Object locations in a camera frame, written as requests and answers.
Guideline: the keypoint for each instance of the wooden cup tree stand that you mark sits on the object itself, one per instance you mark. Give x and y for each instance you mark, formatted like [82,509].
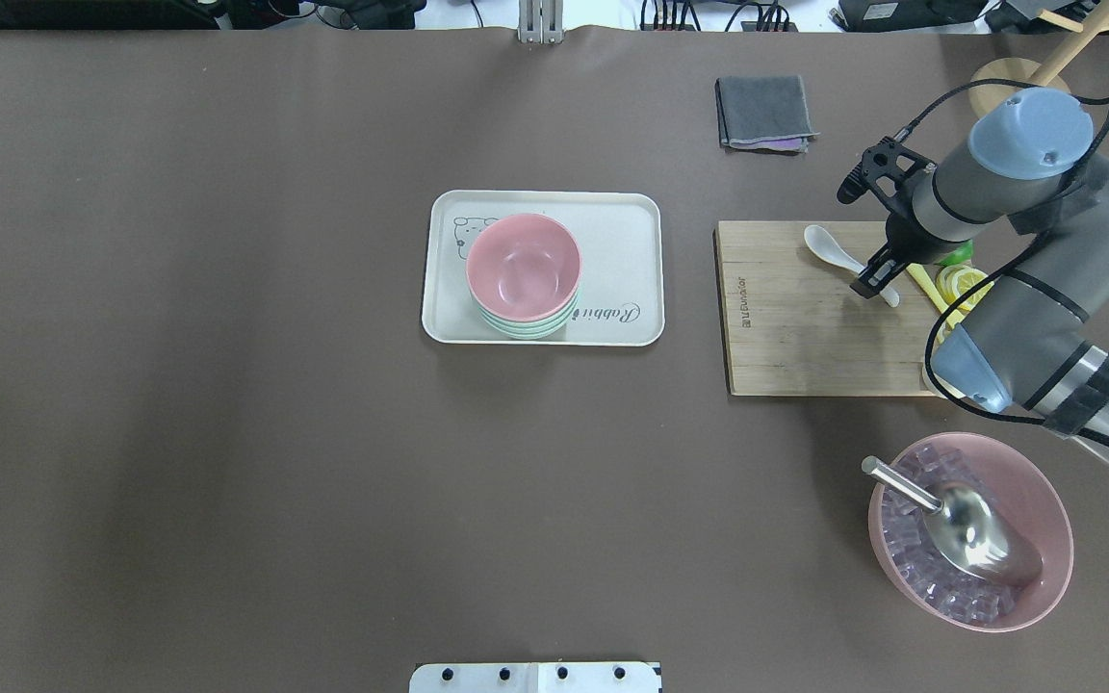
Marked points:
[1001,78]

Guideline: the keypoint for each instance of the grey folded cloth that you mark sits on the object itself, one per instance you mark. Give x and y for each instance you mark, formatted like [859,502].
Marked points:
[763,114]

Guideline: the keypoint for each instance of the large pink bowl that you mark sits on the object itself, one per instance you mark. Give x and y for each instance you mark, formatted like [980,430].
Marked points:
[1019,491]

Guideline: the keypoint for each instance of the small pink bowl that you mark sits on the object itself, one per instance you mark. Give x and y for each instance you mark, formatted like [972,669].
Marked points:
[524,267]

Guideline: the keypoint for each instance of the lemon half slice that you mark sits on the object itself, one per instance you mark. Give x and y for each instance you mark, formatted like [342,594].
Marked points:
[957,280]

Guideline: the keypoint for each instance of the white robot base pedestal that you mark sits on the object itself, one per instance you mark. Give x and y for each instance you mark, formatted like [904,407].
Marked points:
[548,676]

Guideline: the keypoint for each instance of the green lime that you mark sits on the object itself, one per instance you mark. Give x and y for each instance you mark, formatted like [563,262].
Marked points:
[962,254]

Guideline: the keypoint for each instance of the stacked green bowls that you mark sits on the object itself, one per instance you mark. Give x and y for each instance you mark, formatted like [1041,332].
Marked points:
[531,330]

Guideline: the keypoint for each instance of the wooden cutting board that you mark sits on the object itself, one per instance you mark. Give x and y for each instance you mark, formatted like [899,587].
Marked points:
[793,328]

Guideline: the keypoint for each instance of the metal ice scoop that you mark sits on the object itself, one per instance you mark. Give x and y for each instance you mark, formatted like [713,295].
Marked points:
[965,529]

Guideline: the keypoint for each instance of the aluminium frame post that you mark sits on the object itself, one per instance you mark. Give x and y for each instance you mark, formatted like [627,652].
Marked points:
[540,22]

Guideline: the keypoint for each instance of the cream rabbit tray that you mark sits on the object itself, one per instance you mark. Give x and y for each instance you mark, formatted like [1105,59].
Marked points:
[621,300]

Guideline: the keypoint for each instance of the yellow plastic knife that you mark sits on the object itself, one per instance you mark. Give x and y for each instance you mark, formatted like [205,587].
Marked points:
[922,279]

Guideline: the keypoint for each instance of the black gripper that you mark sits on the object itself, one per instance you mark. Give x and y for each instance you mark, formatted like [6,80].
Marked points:
[899,234]

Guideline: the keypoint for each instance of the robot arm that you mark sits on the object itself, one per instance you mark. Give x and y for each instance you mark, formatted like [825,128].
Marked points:
[1019,356]

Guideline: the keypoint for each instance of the white ceramic spoon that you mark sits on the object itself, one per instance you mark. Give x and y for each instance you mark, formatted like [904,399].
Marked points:
[823,245]

